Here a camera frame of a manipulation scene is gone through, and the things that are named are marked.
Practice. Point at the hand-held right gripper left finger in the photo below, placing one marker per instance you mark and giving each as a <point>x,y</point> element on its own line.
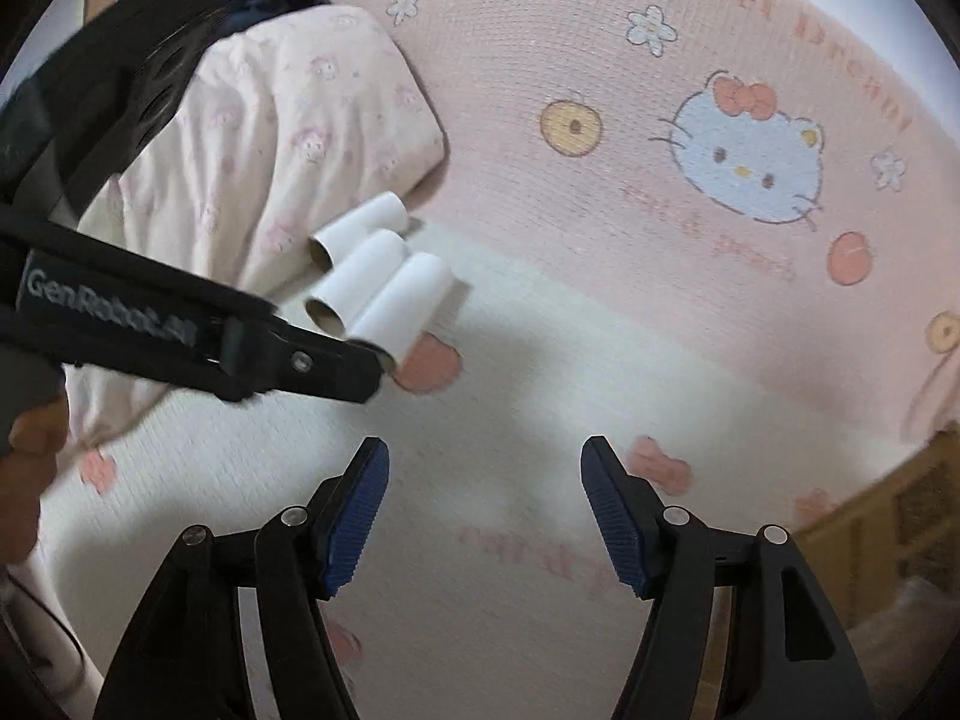
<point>360,517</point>

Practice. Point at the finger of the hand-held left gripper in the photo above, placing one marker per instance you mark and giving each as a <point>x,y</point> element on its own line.
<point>322,367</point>

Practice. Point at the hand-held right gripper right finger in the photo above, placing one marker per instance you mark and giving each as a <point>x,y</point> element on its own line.
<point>615,517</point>

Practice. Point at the white paper tube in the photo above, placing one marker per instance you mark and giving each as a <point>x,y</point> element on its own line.
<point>405,300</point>
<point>367,221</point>
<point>360,277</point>

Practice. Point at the cardboard box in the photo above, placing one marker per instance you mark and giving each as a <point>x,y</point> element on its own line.
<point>892,510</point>

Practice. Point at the person's left hand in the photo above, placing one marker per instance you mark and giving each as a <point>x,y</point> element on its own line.
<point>26,495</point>

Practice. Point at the pink cartoon printed blanket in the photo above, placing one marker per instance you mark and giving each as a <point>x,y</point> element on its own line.
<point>600,277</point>

